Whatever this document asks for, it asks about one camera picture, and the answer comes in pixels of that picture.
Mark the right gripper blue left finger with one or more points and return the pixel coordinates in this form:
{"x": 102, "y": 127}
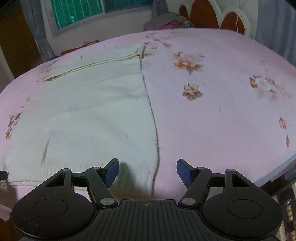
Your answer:
{"x": 99, "y": 181}

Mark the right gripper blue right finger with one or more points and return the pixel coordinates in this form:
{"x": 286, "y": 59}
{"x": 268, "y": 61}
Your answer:
{"x": 196, "y": 180}

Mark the white knit garment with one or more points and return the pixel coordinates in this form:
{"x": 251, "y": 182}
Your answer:
{"x": 82, "y": 114}

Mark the stack of folded clothes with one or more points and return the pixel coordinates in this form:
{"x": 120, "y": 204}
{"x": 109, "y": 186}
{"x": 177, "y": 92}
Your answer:
{"x": 168, "y": 21}

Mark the pink floral bed sheet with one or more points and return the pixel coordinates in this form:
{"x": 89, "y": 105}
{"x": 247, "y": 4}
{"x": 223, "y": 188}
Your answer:
{"x": 219, "y": 100}

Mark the red floral pillow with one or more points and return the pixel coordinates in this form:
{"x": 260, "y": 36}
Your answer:
{"x": 85, "y": 44}

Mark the brown wooden door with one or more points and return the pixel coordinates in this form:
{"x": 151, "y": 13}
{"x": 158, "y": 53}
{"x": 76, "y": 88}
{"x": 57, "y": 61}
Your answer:
{"x": 17, "y": 42}

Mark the red heart-shaped headboard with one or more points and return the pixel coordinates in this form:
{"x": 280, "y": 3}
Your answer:
{"x": 207, "y": 14}

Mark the green glass window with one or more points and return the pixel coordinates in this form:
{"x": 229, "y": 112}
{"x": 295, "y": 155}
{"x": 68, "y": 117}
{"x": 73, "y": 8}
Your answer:
{"x": 67, "y": 12}

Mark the grey curtain left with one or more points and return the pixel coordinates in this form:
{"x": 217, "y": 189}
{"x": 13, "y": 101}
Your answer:
{"x": 33, "y": 15}

